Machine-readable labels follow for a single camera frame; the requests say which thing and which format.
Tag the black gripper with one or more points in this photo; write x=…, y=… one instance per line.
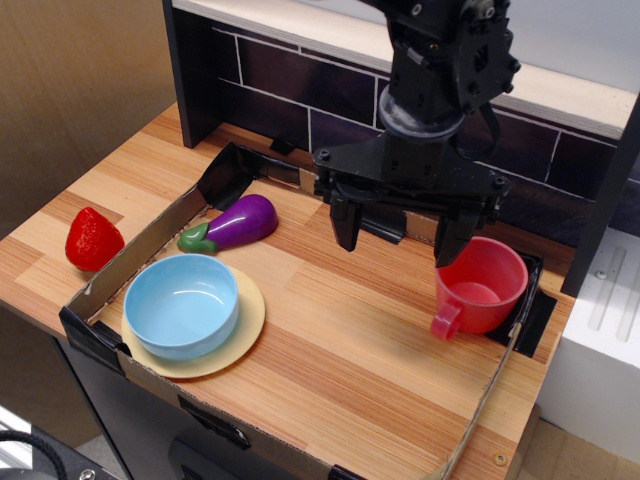
x=424, y=178

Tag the light blue bowl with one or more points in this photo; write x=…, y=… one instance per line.
x=182, y=307

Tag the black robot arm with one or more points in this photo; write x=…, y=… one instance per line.
x=451, y=59

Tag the yellow plate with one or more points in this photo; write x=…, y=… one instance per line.
x=241, y=339

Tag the red plastic cup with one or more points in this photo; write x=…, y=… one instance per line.
x=477, y=292

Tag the purple toy eggplant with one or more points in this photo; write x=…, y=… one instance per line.
x=250, y=219

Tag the white block with slots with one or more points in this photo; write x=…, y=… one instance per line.
x=592, y=387

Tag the red toy strawberry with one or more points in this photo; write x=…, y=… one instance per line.
x=93, y=241

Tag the dark shelf frame with tiles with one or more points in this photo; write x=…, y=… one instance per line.
x=308, y=99

